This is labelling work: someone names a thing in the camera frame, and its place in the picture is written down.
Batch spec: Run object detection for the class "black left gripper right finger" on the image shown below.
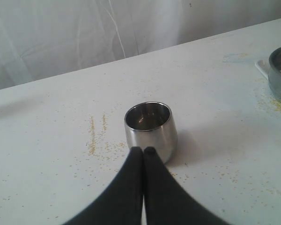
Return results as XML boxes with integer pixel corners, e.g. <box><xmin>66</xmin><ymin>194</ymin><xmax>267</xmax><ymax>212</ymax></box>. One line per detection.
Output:
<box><xmin>142</xmin><ymin>147</ymin><xmax>228</xmax><ymax>225</ymax></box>

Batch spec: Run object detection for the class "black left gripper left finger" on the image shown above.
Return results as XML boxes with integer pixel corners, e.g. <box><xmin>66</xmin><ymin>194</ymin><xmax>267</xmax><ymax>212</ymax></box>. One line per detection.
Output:
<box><xmin>65</xmin><ymin>147</ymin><xmax>143</xmax><ymax>225</ymax></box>

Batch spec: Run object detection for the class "white square plastic tray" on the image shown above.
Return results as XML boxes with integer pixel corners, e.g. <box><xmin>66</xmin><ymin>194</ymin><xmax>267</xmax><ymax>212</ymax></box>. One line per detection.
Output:
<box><xmin>255</xmin><ymin>60</ymin><xmax>269</xmax><ymax>80</ymax></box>

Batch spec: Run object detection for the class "white backdrop curtain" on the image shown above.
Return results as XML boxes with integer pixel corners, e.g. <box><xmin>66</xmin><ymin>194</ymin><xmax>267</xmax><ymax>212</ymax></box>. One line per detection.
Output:
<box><xmin>0</xmin><ymin>0</ymin><xmax>281</xmax><ymax>89</ymax></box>

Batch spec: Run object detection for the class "stainless steel cup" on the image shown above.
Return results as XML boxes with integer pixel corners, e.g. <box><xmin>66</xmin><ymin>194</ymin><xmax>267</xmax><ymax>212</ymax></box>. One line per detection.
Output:
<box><xmin>124</xmin><ymin>101</ymin><xmax>178</xmax><ymax>163</ymax></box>

